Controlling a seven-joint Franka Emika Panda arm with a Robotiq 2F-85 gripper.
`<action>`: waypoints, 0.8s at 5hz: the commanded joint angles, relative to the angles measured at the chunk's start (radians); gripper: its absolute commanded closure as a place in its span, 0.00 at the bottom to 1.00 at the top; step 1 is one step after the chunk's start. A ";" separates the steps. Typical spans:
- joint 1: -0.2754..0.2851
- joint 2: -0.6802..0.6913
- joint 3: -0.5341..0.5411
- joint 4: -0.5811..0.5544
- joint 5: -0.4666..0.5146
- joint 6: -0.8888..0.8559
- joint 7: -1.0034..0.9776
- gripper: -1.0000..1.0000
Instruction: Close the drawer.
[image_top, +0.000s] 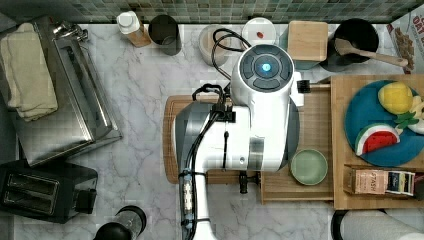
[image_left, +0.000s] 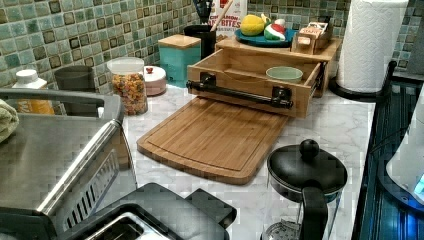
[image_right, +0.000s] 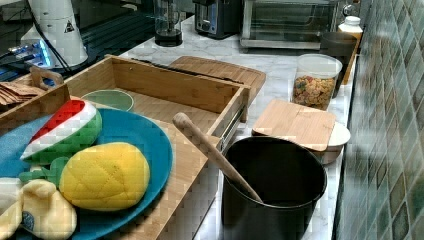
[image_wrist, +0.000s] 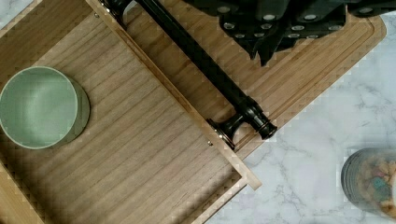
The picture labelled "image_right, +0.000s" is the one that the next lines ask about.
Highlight bamboo drawer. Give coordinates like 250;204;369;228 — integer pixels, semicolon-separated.
65;55;249;147

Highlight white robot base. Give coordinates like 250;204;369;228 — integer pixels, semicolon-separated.
21;0;88;69

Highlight green bowl in drawer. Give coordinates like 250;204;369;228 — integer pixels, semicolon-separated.
82;89;134;111

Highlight bamboo cutting board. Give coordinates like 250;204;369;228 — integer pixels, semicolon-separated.
170;56;266;104

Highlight blue plate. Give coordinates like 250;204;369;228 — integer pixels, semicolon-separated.
0;109;173;240

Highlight black utensil pot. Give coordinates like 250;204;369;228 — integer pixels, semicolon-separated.
221;136;327;240

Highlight glass french press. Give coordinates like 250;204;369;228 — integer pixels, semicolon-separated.
154;0;183;47

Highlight black coffee machine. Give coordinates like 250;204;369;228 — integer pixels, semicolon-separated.
192;0;242;39

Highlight white bowl with bamboo lid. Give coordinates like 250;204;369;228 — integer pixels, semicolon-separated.
252;99;351;164

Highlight silver toaster oven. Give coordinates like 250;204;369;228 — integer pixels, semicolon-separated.
240;0;338;50

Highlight clear container of cereal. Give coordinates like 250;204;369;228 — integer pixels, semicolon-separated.
291;54;342;111

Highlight plush yellow pineapple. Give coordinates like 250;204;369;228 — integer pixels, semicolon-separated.
18;142;151;212

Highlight plush watermelon slice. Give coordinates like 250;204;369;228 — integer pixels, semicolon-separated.
20;100;102;165

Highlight white capped bottle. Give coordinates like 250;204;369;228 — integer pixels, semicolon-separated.
338;16;363;85

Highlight plush pale banana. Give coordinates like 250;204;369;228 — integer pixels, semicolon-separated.
0;177;77;240

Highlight brown paper napkins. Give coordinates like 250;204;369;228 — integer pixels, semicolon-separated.
0;82;45;105

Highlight wooden spoon handle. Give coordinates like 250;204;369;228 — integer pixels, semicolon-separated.
172;112;262;203

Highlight wooden tray with handle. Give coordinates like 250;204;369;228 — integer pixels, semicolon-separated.
0;67;70;135

